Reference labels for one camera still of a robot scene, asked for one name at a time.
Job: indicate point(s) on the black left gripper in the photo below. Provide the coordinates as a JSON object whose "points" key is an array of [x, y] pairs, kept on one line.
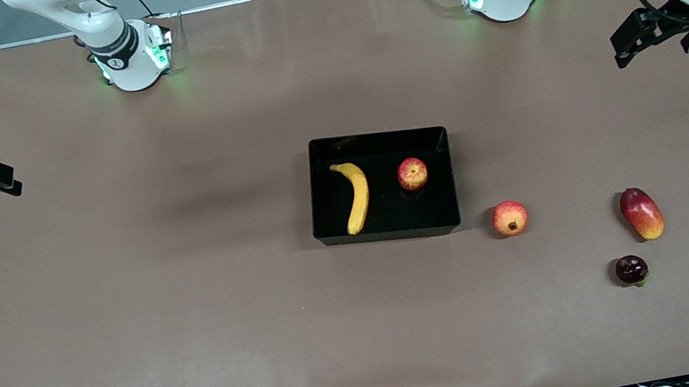
{"points": [[672, 14]]}

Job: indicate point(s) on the red yellow apple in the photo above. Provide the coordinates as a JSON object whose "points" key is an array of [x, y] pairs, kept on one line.
{"points": [[413, 174]]}

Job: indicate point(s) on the black rectangular plastic box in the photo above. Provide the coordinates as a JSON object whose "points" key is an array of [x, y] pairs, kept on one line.
{"points": [[405, 218]]}

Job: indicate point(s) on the yellow banana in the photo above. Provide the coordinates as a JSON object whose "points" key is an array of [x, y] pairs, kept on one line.
{"points": [[359, 194]]}

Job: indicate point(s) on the red yellow mango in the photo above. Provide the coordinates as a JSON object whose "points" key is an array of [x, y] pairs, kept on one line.
{"points": [[641, 213]]}

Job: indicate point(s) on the red yellow pomegranate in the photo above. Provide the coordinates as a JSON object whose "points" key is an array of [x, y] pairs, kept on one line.
{"points": [[509, 218]]}

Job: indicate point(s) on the dark purple mangosteen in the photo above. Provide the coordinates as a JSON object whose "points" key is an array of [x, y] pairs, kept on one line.
{"points": [[631, 270]]}

